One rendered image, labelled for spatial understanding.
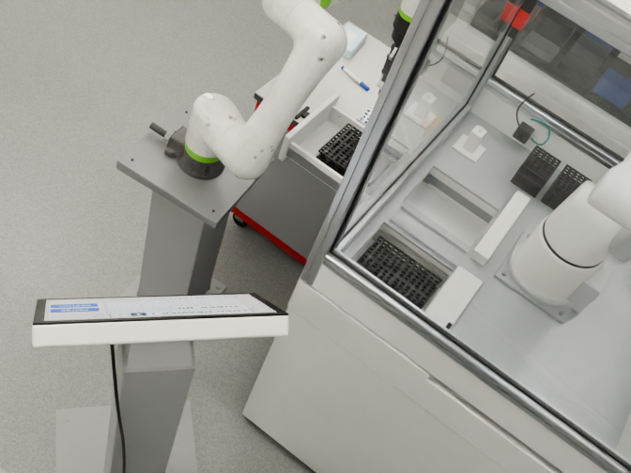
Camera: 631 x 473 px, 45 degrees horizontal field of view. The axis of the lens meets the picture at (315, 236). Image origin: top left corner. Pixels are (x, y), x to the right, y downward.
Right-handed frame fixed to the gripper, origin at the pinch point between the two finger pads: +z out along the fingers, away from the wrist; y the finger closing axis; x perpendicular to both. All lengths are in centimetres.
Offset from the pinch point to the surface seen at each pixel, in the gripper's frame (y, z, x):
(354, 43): 33.2, 19.7, 22.7
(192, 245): -63, 49, 25
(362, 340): -84, 11, -38
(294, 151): -37.3, 12.4, 10.3
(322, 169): -38.2, 11.9, -0.4
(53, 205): -50, 99, 95
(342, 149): -28.4, 9.9, -1.7
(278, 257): -12, 100, 10
